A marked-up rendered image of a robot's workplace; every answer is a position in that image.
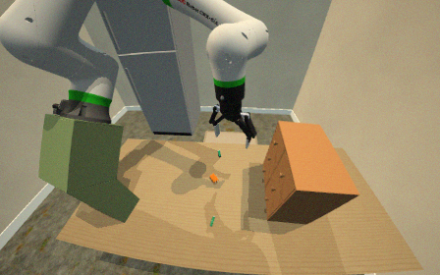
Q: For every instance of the orange rectangular block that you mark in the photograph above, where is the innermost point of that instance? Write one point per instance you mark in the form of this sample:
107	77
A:
214	178

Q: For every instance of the orange chest of drawers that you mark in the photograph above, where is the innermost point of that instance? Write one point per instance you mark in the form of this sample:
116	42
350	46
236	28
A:
321	180

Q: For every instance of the brown wooden drawer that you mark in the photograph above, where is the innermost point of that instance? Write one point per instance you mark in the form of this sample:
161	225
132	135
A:
269	201
271	157
266	172
284	170
279	145
276	191

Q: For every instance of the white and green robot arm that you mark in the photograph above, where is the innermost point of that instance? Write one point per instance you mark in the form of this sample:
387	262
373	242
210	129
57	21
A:
45	34

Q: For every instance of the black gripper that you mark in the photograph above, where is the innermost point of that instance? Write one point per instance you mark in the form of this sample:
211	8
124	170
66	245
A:
233	112

